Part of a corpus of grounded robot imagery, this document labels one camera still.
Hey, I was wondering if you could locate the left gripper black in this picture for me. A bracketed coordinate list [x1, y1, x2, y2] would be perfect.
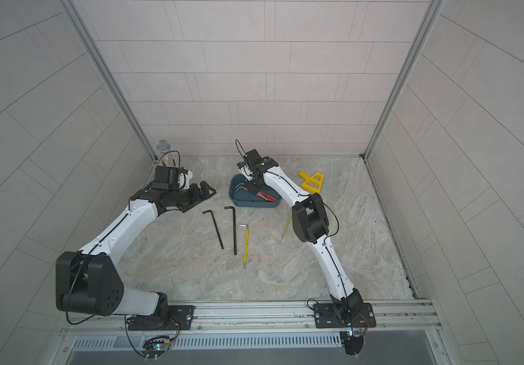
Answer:
[168, 180, 218, 211]

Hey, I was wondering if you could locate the green handled hex key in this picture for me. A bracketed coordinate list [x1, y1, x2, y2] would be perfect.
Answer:
[281, 212, 292, 238]

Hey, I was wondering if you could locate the yellow handled hex key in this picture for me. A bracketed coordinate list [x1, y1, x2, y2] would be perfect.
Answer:
[239, 223, 250, 269]

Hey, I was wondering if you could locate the red handled hex key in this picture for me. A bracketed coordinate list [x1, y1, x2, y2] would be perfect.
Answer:
[235, 183, 277, 202]

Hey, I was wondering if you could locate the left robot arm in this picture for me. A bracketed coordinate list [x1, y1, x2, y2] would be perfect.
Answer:
[55, 182, 216, 331]

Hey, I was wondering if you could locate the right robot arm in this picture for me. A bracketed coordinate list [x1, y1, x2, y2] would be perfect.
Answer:
[238, 150, 364, 326]

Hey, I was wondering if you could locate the teal plastic storage box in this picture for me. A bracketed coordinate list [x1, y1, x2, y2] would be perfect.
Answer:
[228, 174, 282, 208]

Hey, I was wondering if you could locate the long black hex key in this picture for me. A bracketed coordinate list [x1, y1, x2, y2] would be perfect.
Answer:
[202, 210, 224, 249]

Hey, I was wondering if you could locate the yellow plastic triangle holder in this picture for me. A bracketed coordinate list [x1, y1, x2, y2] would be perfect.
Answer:
[298, 171, 324, 194]

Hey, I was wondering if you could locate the glass-top tube on black stand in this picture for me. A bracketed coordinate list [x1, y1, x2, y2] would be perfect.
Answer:
[157, 139, 176, 167]

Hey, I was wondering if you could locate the left circuit board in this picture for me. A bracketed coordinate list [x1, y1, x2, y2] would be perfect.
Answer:
[141, 335, 172, 361]

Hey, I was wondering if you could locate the circuit board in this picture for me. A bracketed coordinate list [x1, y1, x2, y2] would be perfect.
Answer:
[340, 330, 365, 356]
[141, 335, 172, 361]

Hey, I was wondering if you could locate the right circuit board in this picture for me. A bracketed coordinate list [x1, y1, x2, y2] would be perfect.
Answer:
[340, 330, 365, 356]

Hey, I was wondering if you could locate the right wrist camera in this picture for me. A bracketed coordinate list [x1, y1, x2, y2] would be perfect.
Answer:
[238, 149, 264, 173]

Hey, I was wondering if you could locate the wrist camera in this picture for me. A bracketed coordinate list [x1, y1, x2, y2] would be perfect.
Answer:
[238, 149, 264, 173]
[151, 166, 193, 190]

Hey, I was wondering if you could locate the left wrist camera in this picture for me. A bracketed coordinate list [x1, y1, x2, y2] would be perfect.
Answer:
[151, 166, 193, 190]

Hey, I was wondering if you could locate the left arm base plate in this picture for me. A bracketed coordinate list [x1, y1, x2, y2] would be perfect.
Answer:
[126, 305, 196, 331]

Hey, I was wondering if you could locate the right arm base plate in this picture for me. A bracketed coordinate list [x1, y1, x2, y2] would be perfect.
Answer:
[312, 303, 377, 329]

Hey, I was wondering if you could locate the aluminium front rail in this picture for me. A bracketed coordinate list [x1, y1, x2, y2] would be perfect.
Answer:
[59, 298, 441, 338]

